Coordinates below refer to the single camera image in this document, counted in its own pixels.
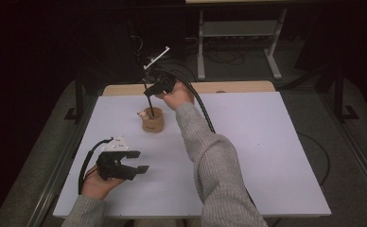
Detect white metal stand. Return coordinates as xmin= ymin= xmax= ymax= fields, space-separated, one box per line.
xmin=196 ymin=8 xmax=288 ymax=81

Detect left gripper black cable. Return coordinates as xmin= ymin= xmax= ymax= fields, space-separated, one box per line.
xmin=78 ymin=136 xmax=114 ymax=196

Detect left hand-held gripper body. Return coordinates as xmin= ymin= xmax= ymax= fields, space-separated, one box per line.
xmin=95 ymin=135 xmax=139 ymax=182

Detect metal floor rail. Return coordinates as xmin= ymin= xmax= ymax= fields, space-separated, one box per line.
xmin=26 ymin=94 xmax=101 ymax=227
xmin=317 ymin=93 xmax=367 ymax=201

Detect person's left hand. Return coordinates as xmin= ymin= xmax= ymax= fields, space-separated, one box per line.
xmin=81 ymin=164 xmax=127 ymax=201

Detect thin black brush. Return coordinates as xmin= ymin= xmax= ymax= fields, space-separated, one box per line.
xmin=141 ymin=78 xmax=156 ymax=118

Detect tan wooden brush holder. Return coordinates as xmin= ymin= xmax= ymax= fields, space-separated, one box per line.
xmin=136 ymin=106 xmax=166 ymax=134

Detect person's right hand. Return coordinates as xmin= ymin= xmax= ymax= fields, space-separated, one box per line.
xmin=155 ymin=80 xmax=195 ymax=112

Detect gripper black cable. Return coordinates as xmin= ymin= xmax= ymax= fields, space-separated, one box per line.
xmin=158 ymin=68 xmax=331 ymax=210
xmin=78 ymin=136 xmax=114 ymax=196

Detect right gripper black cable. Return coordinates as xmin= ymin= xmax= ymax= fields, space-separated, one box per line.
xmin=158 ymin=68 xmax=331 ymax=210

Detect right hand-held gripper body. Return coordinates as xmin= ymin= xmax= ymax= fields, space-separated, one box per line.
xmin=142 ymin=45 xmax=179 ymax=96

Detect black floor cables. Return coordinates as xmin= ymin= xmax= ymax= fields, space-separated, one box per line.
xmin=127 ymin=15 xmax=246 ymax=84

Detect white table board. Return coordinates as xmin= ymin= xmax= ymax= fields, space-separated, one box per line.
xmin=52 ymin=91 xmax=333 ymax=219

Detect light wooden table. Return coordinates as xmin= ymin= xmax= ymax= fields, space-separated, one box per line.
xmin=102 ymin=79 xmax=277 ymax=97

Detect black metal stand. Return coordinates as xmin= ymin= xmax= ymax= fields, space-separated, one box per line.
xmin=63 ymin=67 xmax=87 ymax=125
xmin=332 ymin=61 xmax=361 ymax=123

